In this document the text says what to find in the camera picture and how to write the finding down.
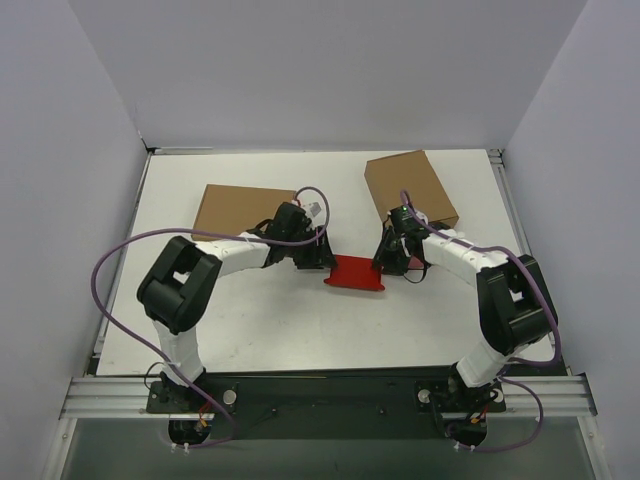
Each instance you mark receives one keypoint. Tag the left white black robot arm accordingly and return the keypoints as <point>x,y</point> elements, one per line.
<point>176,291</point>

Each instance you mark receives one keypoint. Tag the red paper box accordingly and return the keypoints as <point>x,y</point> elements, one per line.
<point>358,273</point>

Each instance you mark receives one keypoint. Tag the aluminium frame rail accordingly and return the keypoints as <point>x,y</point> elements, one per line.
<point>126,398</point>

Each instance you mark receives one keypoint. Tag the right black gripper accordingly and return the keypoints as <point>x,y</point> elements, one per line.
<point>392,254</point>

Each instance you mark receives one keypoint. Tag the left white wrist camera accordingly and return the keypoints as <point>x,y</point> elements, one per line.
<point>312,209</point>

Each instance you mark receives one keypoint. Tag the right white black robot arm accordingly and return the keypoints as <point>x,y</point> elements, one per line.
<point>515,310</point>

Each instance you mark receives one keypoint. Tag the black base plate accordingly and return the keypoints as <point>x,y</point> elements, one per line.
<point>403,403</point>

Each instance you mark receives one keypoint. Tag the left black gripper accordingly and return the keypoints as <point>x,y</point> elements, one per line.
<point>314,253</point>

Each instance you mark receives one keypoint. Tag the pink paper box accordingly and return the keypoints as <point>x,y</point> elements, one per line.
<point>415,264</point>

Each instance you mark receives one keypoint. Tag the brown cardboard box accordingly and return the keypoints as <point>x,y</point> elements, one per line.
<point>386,177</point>
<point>232,210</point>

